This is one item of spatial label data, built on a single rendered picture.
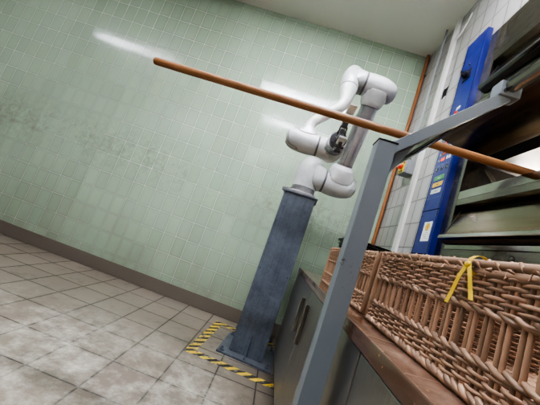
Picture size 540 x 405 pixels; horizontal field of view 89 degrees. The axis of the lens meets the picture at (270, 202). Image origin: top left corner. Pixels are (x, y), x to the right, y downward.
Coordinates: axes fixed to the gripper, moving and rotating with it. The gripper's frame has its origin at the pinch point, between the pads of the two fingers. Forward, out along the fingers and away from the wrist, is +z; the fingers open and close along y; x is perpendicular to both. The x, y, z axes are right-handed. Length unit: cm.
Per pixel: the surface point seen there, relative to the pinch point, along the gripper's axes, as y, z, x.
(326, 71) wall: -100, -119, 20
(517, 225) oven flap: 20, 7, -62
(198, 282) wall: 101, -118, 60
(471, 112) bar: 11.3, 41.7, -20.5
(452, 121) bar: 14.5, 41.8, -17.3
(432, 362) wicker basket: 59, 61, -14
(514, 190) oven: 7, 1, -62
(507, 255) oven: 31, 5, -63
